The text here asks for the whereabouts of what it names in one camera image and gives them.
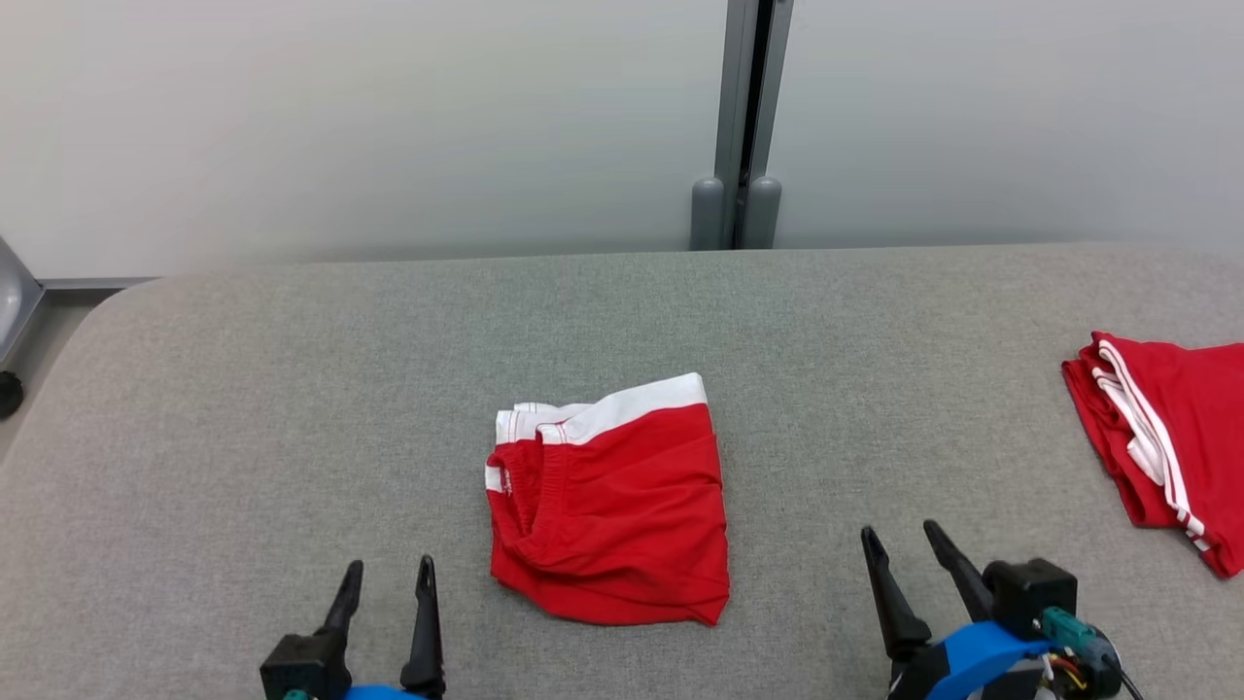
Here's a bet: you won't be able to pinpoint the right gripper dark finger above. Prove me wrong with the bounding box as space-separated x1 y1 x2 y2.
859 525 933 663
922 519 998 624

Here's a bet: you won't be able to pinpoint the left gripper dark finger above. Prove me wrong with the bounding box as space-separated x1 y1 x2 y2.
399 554 447 697
320 559 366 645

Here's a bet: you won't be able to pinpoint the thin black cable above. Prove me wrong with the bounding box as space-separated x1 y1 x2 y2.
1103 653 1150 700

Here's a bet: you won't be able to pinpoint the red shorts with white trim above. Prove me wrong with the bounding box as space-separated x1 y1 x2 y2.
483 371 733 628

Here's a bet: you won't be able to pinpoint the grey metal cart frame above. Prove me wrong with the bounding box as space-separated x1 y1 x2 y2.
0 233 48 372

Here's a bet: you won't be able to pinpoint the grey partition post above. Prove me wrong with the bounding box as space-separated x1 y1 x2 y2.
711 0 797 252

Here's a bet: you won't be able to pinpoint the red number 23 basketball jersey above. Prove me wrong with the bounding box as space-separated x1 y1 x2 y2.
1060 331 1244 580

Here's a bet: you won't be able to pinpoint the grey cylindrical post foot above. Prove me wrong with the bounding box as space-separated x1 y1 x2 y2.
689 176 727 253
743 175 784 251

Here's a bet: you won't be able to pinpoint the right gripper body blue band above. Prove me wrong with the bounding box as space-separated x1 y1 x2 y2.
885 621 1057 700

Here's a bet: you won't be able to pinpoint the grey wall baseboard strip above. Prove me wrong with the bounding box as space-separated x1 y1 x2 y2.
37 276 162 294

